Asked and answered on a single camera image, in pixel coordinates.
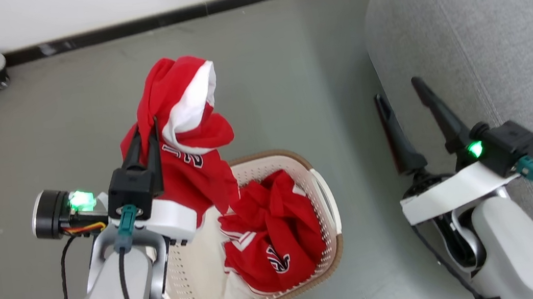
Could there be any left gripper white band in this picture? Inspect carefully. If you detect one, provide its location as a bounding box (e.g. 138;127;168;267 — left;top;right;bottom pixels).
20;111;203;265

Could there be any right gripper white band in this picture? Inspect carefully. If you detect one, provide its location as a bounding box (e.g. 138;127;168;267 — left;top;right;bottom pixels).
373;65;525;229

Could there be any red white jersey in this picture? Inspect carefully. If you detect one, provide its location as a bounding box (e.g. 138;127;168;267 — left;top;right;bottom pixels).
110;49;247;238

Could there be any red jersey with striped trim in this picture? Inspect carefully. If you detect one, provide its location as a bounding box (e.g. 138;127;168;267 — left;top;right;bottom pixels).
208;165;332;299

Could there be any cream perforated laundry basket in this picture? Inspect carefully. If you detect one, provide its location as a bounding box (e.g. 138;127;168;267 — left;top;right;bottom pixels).
145;142;353;299

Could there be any grey fabric sofa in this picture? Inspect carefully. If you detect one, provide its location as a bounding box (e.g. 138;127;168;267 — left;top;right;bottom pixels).
360;0;533;299

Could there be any black baseboard strip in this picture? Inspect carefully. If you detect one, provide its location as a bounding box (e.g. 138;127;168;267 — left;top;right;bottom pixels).
0;0;408;68

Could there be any left camera cable teal plug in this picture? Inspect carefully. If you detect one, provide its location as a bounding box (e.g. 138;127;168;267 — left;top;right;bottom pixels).
109;204;149;299

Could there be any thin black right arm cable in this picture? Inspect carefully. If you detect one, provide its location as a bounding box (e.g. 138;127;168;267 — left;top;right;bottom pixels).
409;216;489;299

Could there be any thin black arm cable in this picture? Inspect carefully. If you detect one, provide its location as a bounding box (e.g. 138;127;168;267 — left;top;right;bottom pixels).
409;216;489;299
38;235;84;299

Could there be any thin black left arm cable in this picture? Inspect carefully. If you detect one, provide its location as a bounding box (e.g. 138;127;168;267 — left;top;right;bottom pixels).
38;235;84;299

